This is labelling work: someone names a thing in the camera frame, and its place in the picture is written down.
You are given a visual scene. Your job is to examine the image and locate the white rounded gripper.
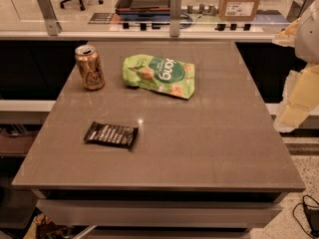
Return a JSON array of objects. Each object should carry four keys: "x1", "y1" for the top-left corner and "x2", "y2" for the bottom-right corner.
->
[{"x1": 272, "y1": 0, "x2": 319, "y2": 132}]

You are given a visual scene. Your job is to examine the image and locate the black power adapter with cable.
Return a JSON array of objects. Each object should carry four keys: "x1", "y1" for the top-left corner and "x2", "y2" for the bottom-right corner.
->
[{"x1": 292, "y1": 195, "x2": 319, "y2": 239}]

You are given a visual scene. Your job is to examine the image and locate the glass barrier panel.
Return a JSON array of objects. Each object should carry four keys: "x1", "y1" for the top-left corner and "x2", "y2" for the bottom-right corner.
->
[{"x1": 0, "y1": 0, "x2": 312, "y2": 39}]

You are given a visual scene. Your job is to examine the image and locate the metal glass bracket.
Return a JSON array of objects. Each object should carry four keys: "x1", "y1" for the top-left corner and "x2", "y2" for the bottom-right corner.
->
[
  {"x1": 37, "y1": 0, "x2": 62, "y2": 36},
  {"x1": 169, "y1": 0, "x2": 181, "y2": 37},
  {"x1": 286, "y1": 0, "x2": 315, "y2": 22}
]

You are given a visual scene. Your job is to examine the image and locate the green snack bag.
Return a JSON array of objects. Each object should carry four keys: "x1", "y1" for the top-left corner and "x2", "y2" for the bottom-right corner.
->
[{"x1": 123, "y1": 54, "x2": 195, "y2": 100}]

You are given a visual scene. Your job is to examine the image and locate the right metal glass bracket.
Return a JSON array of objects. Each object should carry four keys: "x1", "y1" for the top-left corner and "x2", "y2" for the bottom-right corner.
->
[{"x1": 286, "y1": 0, "x2": 315, "y2": 22}]

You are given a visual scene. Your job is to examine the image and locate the left metal glass bracket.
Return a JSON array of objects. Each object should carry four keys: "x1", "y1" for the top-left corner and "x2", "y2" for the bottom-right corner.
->
[{"x1": 37, "y1": 0, "x2": 62, "y2": 36}]

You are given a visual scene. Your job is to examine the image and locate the cardboard box with label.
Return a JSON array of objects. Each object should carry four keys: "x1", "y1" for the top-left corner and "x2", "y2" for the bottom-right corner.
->
[{"x1": 218, "y1": 0, "x2": 260, "y2": 21}]

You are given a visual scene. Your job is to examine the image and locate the dark chocolate rxbar wrapper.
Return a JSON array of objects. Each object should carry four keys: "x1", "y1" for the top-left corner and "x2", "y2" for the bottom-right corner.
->
[{"x1": 84, "y1": 121, "x2": 139, "y2": 149}]

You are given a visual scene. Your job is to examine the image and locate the middle metal glass bracket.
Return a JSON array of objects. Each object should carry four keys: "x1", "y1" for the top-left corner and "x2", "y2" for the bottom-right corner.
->
[{"x1": 169, "y1": 0, "x2": 181, "y2": 37}]

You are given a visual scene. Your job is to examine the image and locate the gold soda can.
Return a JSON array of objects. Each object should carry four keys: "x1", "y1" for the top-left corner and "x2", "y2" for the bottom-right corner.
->
[{"x1": 75, "y1": 45, "x2": 105, "y2": 91}]

